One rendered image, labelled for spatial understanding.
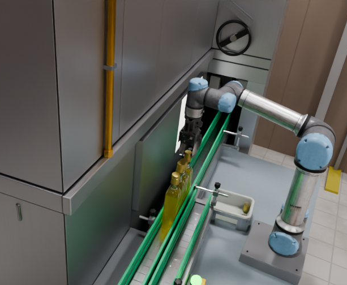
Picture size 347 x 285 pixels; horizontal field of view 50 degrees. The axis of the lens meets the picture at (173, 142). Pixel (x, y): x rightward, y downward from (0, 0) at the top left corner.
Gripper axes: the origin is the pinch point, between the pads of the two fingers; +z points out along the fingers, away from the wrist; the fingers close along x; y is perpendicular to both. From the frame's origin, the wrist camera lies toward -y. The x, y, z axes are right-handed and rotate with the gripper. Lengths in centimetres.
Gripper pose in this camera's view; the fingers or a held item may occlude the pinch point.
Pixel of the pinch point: (188, 153)
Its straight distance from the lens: 163.4
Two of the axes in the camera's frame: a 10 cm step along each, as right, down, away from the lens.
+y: -3.4, 4.4, -8.3
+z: -1.1, 8.6, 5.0
